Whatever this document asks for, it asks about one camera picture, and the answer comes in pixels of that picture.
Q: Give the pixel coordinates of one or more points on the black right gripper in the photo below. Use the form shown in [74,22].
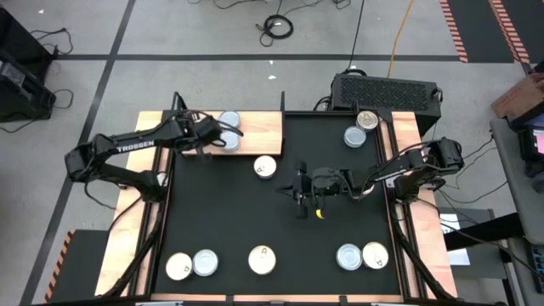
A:
[319,183]

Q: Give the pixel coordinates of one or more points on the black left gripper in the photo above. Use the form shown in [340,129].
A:
[206,132]

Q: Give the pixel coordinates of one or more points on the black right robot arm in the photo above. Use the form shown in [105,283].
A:
[404,168]

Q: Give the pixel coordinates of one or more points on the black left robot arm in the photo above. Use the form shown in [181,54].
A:
[140,143]

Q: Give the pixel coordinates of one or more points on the wooden shelf board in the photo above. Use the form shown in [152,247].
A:
[259,136]

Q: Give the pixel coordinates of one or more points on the black perforated computer case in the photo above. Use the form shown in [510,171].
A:
[382,93]

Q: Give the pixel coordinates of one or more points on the white paper sheet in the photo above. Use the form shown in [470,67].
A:
[448,221]

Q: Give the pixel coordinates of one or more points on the black floor mat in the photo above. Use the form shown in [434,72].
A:
[81,268]

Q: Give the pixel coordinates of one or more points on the black floor beam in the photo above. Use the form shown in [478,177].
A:
[484,234]

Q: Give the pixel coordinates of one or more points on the black equipment case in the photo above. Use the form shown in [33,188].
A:
[25,102]

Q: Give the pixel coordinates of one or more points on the grey side table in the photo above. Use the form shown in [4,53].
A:
[508,183]

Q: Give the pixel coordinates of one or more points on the black cabinet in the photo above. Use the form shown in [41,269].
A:
[17,38]

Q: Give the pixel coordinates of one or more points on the black monitor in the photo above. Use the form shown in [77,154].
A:
[529,149]

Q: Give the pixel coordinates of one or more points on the brown cardboard box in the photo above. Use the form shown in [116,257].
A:
[520,95]

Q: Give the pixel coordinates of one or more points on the black metal shelf frame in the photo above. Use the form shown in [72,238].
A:
[282,100]

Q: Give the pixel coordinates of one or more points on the silver metal bracket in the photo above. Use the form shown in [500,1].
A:
[390,182]

